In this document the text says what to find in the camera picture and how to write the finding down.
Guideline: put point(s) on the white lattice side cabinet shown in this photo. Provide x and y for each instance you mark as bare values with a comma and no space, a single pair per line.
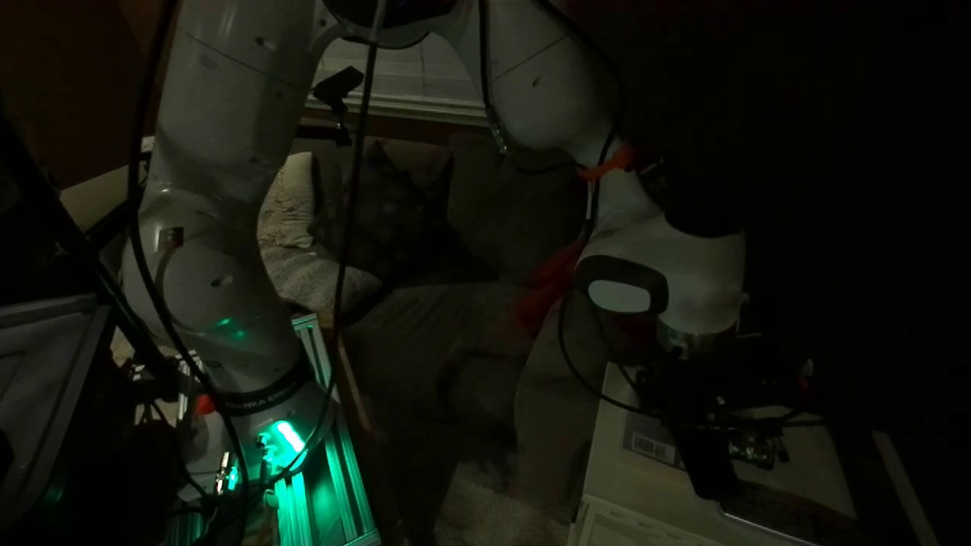
753,486

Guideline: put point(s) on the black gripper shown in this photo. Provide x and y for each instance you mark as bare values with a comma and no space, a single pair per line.
724,382

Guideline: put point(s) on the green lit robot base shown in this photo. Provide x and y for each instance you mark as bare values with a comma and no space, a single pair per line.
305,480

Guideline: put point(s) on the dark patterned cushion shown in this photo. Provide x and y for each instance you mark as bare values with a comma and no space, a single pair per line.
391,214

